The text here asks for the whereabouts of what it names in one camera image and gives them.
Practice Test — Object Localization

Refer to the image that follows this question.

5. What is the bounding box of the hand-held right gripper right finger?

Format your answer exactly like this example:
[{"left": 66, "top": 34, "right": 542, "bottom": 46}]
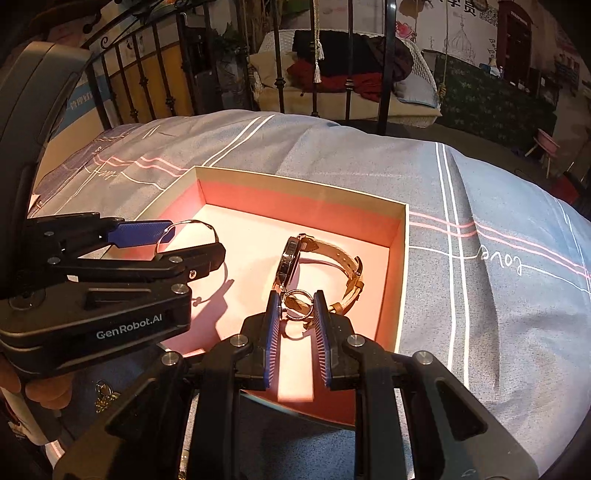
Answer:
[{"left": 313, "top": 290, "right": 541, "bottom": 480}]

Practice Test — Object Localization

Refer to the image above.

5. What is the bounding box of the gold brooch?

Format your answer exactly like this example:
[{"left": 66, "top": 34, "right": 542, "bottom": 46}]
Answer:
[{"left": 94, "top": 380, "right": 123, "bottom": 415}]

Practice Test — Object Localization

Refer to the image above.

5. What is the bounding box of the green patterned cloth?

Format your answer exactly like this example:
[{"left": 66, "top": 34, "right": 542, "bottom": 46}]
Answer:
[{"left": 434, "top": 52, "right": 558, "bottom": 154}]

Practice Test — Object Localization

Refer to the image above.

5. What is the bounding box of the grey striped blanket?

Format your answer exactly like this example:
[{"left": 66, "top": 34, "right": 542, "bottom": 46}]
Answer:
[{"left": 27, "top": 110, "right": 591, "bottom": 480}]

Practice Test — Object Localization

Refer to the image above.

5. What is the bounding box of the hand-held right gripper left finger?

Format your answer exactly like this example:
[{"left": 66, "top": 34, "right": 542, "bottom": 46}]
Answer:
[{"left": 53, "top": 290, "right": 283, "bottom": 480}]

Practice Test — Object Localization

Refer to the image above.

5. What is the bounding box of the grey cushion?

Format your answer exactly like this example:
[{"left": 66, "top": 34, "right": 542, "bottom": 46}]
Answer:
[{"left": 392, "top": 69, "right": 439, "bottom": 110}]

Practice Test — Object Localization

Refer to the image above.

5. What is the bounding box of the pile of dark clothes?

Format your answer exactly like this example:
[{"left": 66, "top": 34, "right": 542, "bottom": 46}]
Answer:
[{"left": 286, "top": 30, "right": 415, "bottom": 104}]

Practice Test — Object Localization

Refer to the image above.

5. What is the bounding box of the black iron bed frame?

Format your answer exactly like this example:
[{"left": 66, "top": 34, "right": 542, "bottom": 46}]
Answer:
[{"left": 79, "top": 0, "right": 403, "bottom": 136}]

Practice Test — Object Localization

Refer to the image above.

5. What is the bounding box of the cream tassel cord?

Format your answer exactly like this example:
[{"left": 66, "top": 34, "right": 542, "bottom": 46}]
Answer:
[{"left": 309, "top": 0, "right": 326, "bottom": 84}]

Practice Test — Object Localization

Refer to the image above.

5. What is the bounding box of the white wicker sofa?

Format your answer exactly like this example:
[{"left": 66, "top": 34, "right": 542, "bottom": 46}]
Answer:
[{"left": 250, "top": 28, "right": 445, "bottom": 128}]

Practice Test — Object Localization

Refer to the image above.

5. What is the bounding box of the person's left hand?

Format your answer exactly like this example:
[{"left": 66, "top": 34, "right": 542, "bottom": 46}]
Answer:
[{"left": 0, "top": 354, "right": 74, "bottom": 408}]

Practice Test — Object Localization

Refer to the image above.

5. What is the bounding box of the painted wall mural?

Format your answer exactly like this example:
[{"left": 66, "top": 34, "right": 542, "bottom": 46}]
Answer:
[{"left": 396, "top": 0, "right": 548, "bottom": 68}]

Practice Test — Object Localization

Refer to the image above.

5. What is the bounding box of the tan strap wristwatch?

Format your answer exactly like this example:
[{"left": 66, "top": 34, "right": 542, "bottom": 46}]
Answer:
[{"left": 275, "top": 233, "right": 366, "bottom": 319}]

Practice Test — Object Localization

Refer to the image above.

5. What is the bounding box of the pink cardboard box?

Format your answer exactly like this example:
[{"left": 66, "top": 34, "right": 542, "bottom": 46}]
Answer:
[{"left": 133, "top": 166, "right": 410, "bottom": 428}]

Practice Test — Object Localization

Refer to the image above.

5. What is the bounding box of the silver wire bangle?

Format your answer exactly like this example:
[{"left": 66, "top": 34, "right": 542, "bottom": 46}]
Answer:
[{"left": 156, "top": 220, "right": 232, "bottom": 308}]

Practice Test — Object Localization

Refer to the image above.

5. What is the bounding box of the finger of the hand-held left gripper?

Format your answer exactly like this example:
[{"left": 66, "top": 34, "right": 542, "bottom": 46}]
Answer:
[
  {"left": 46, "top": 243, "right": 227, "bottom": 284},
  {"left": 27, "top": 212, "right": 175, "bottom": 260}
]

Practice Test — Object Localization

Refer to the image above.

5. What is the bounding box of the silver ring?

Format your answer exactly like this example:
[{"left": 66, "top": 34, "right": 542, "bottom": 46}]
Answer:
[{"left": 281, "top": 289, "right": 317, "bottom": 322}]

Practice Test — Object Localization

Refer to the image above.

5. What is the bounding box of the knotted hanging rope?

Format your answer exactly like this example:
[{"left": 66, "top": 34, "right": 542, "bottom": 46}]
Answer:
[{"left": 436, "top": 0, "right": 450, "bottom": 112}]

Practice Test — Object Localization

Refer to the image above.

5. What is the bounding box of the pink stool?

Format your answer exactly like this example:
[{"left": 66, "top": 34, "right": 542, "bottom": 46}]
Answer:
[{"left": 523, "top": 128, "right": 562, "bottom": 179}]

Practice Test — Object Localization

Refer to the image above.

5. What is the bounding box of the beige cushion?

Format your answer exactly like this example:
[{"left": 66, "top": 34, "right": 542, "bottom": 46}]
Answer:
[{"left": 248, "top": 51, "right": 297, "bottom": 89}]

